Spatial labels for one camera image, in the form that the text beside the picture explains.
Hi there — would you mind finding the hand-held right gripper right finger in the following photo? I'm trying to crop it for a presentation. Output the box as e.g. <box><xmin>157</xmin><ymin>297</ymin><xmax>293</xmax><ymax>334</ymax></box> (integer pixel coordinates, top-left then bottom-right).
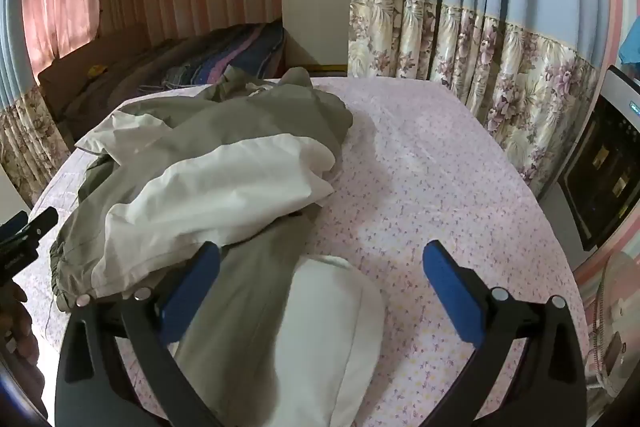
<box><xmin>422</xmin><ymin>239</ymin><xmax>589</xmax><ymax>427</ymax></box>

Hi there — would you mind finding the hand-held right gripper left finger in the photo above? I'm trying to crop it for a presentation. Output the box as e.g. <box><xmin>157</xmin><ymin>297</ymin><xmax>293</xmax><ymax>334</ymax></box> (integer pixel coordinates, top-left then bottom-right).
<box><xmin>54</xmin><ymin>241</ymin><xmax>236</xmax><ymax>427</ymax></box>

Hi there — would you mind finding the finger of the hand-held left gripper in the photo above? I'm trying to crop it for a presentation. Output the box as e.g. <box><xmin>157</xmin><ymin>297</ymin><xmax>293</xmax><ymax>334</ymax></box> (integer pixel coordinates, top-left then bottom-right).
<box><xmin>0</xmin><ymin>212</ymin><xmax>29</xmax><ymax>240</ymax></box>
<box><xmin>22</xmin><ymin>208</ymin><xmax>57</xmax><ymax>238</ymax></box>

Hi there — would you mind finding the olive jacket with white lining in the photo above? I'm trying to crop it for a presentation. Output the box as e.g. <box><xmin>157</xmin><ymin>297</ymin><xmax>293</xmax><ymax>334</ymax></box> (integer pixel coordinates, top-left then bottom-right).
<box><xmin>50</xmin><ymin>67</ymin><xmax>387</xmax><ymax>427</ymax></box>

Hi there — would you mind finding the person's left hand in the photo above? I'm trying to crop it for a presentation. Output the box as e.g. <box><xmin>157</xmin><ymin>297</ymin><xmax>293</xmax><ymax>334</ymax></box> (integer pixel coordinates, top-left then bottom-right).
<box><xmin>0</xmin><ymin>279</ymin><xmax>45</xmax><ymax>410</ymax></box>

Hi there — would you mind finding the white panel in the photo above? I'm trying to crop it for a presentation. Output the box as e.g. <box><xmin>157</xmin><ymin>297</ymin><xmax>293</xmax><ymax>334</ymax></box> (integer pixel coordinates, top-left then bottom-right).
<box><xmin>0</xmin><ymin>168</ymin><xmax>32</xmax><ymax>214</ymax></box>

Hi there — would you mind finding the blue curtain with floral hem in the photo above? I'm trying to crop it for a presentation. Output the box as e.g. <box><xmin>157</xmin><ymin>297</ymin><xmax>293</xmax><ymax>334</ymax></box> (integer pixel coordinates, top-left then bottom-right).
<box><xmin>347</xmin><ymin>0</ymin><xmax>610</xmax><ymax>198</ymax></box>
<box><xmin>0</xmin><ymin>0</ymin><xmax>72</xmax><ymax>208</ymax></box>

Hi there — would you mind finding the pink floral sheet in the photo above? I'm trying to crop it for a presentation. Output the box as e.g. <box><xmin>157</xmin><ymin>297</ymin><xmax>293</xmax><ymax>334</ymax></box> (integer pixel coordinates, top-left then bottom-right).
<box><xmin>30</xmin><ymin>77</ymin><xmax>592</xmax><ymax>427</ymax></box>

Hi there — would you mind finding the white standing fan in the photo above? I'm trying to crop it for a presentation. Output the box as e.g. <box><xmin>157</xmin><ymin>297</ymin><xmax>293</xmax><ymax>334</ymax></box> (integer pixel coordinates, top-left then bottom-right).
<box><xmin>574</xmin><ymin>251</ymin><xmax>640</xmax><ymax>409</ymax></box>

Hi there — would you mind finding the bed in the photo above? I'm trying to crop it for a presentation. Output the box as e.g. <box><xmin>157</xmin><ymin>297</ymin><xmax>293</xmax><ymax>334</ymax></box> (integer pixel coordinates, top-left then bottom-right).
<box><xmin>37</xmin><ymin>21</ymin><xmax>287</xmax><ymax>128</ymax></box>

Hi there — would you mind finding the black glass-door cabinet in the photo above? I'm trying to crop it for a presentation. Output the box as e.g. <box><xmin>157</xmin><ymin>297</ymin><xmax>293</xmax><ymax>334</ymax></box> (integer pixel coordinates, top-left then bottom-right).
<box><xmin>557</xmin><ymin>65</ymin><xmax>640</xmax><ymax>253</ymax></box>

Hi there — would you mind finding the pink window curtain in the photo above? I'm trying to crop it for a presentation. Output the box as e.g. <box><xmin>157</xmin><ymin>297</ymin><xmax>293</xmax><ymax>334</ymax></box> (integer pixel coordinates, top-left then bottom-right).
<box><xmin>20</xmin><ymin>0</ymin><xmax>104</xmax><ymax>76</ymax></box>

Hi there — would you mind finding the striped knitted blanket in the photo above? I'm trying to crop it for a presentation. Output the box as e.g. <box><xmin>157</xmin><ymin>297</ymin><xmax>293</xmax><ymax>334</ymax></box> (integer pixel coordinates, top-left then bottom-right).
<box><xmin>164</xmin><ymin>22</ymin><xmax>287</xmax><ymax>90</ymax></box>

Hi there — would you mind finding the blue cloth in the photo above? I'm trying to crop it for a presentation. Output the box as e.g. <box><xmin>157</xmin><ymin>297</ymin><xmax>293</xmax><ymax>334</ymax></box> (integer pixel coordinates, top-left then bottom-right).
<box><xmin>617</xmin><ymin>23</ymin><xmax>640</xmax><ymax>66</ymax></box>

